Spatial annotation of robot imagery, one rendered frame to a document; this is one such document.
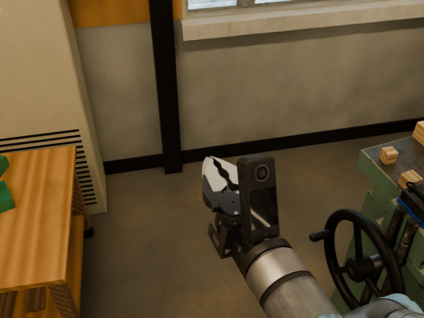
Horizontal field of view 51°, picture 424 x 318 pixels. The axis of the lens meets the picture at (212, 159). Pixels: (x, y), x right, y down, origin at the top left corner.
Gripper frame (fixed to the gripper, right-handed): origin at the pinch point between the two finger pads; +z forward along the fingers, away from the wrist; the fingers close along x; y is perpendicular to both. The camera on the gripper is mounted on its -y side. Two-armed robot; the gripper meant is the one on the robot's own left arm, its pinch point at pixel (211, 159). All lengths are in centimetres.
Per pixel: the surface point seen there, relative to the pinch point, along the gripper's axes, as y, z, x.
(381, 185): 30, 12, 59
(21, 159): 75, 104, -28
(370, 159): 26, 18, 59
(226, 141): 102, 129, 78
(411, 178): 22, 6, 60
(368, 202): 39, 14, 60
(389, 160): 24, 15, 61
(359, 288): 70, 6, 64
